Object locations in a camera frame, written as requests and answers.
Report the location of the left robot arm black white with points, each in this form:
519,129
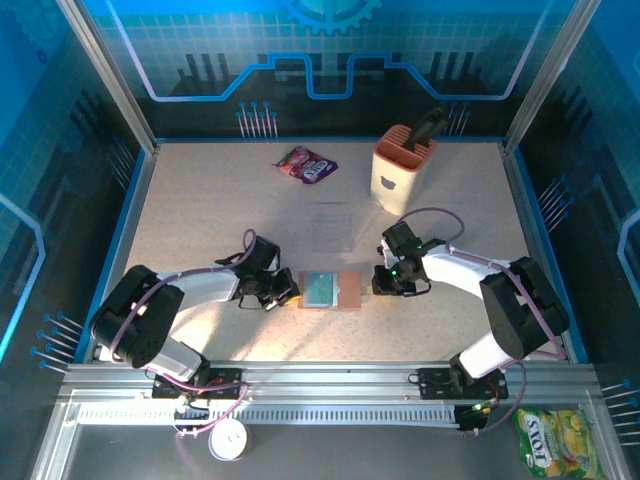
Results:
200,287

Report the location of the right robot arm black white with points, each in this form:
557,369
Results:
450,272

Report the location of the cream orange knife block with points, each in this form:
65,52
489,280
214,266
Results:
395,190

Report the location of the purple candy bag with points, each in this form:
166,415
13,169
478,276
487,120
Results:
305,167

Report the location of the white round tape roll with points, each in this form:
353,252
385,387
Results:
227,440

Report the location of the yellow green candy bag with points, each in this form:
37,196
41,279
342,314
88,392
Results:
555,442

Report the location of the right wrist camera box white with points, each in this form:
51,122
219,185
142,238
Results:
388,252

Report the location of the aluminium front rail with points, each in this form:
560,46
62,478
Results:
325,380

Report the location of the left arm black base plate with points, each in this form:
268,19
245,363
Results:
225,382

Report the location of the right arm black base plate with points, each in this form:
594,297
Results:
435,384

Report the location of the aluminium side rail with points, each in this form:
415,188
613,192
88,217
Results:
135,210
524,210

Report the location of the aluminium frame post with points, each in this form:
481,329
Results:
550,75
111,75

